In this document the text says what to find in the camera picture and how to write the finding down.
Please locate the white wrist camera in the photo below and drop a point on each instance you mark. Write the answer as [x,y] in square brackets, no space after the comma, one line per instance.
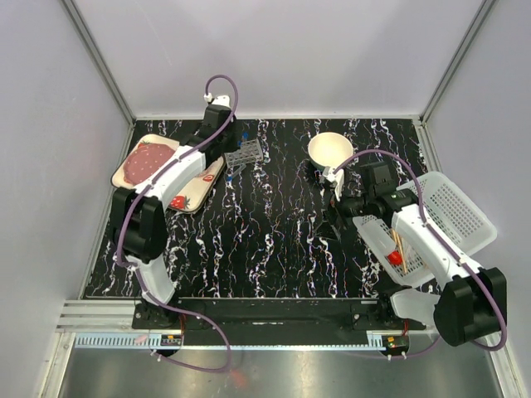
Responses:
[222,100]
[335,179]

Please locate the wooden test tube clamp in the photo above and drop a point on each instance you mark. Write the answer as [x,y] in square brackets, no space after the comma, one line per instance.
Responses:
[398,242]

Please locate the strawberry print tray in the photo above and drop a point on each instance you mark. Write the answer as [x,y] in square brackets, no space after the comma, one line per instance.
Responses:
[195,190]

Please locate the cream green bowl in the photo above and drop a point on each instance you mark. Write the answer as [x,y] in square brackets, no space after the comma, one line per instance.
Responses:
[329,149]

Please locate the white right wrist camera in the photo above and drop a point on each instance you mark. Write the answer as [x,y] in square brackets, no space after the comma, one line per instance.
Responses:
[335,179]

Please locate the white wash bottle red cap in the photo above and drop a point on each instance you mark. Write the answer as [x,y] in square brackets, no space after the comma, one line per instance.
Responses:
[383,243]

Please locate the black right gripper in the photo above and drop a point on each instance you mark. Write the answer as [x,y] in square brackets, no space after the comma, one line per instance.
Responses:
[327,228]

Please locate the clear test tube rack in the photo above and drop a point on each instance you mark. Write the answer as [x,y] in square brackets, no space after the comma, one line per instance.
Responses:
[249,152]

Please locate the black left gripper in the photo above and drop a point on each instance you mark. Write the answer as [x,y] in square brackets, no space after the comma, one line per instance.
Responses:
[232,147]

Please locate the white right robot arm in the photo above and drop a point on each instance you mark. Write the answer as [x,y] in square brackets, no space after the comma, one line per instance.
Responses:
[465,309]

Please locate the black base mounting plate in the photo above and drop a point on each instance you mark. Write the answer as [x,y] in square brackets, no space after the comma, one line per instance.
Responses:
[298,321]

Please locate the pink dotted plate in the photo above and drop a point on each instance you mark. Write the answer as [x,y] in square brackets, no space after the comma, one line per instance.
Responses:
[144,161]

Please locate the white plastic basket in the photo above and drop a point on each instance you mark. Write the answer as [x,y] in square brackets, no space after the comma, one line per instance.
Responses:
[454,229]

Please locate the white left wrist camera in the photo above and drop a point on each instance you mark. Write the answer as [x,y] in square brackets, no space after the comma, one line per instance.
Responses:
[222,100]

